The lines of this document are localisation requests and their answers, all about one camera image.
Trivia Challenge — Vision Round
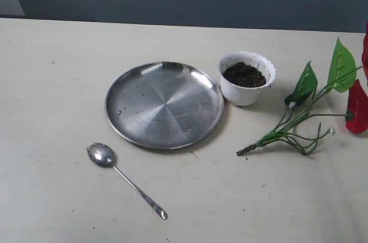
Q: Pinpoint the white plastic flower pot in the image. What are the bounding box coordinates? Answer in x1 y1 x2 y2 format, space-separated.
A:
217 51 276 106

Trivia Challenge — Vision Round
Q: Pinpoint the stainless steel spork spoon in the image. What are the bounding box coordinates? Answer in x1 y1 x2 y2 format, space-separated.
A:
86 142 168 220

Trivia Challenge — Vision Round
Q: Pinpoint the artificial plant with red flowers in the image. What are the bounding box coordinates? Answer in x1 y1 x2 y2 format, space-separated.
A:
236 35 367 156

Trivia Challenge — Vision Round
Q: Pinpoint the round stainless steel plate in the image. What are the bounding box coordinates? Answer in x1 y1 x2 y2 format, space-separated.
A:
105 61 224 150

